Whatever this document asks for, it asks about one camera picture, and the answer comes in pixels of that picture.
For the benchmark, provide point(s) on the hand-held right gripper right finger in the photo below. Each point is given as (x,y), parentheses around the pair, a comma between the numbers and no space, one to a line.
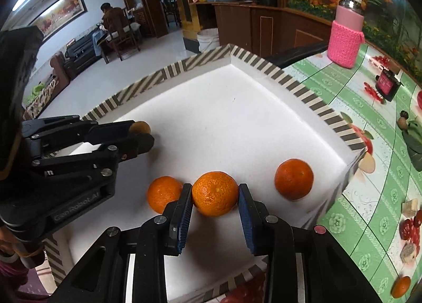
(248,224)

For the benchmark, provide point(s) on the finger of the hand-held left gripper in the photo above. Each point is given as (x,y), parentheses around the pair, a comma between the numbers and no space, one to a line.
(132,148)
(112,130)

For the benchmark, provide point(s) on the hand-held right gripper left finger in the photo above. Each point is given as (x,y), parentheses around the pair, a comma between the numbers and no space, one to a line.
(183,220)

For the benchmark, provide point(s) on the brown longan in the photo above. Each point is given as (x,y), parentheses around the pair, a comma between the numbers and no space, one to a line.
(141,127)
(403,118)

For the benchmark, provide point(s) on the orange mandarin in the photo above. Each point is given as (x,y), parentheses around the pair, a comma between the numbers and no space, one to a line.
(294,179)
(401,287)
(161,194)
(215,194)

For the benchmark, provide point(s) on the white tray with striped rim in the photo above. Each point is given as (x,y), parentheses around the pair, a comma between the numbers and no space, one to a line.
(230,108)

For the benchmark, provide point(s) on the person's left forearm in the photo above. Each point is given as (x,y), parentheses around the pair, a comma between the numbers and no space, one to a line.
(13,278)

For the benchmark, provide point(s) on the striped blanket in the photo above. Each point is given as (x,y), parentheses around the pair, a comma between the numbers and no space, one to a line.
(46,95)

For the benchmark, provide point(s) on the brown sofa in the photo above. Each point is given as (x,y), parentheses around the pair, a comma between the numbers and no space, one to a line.
(61,67)

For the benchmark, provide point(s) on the black case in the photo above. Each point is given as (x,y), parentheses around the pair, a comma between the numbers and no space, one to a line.
(80,48)

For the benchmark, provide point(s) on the wooden chair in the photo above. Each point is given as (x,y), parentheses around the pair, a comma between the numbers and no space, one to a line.
(123,39)

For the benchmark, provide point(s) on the green floral tablecloth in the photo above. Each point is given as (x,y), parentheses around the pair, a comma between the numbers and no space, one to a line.
(362,224)

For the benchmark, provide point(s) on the white plastic bucket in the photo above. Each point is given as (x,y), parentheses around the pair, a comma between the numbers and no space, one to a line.
(208,41)

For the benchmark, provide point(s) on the dining chairs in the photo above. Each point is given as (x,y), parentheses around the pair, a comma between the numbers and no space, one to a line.
(169,8)

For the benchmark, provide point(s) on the black chair back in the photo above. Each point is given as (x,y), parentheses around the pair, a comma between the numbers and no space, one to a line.
(296,54)

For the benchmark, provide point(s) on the wooden cabinet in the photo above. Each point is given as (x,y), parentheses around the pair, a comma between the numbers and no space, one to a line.
(263,26)

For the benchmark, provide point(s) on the green leaf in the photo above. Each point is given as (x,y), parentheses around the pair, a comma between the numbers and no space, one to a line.
(413,145)

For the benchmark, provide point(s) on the small dark red jar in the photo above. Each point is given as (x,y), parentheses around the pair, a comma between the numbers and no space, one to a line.
(387,85)

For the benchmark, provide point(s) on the pink bottle with knitted sleeve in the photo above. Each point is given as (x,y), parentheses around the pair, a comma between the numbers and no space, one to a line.
(346,39)

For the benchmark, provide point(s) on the framed wall painting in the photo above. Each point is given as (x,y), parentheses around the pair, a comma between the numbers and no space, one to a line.
(59,11)

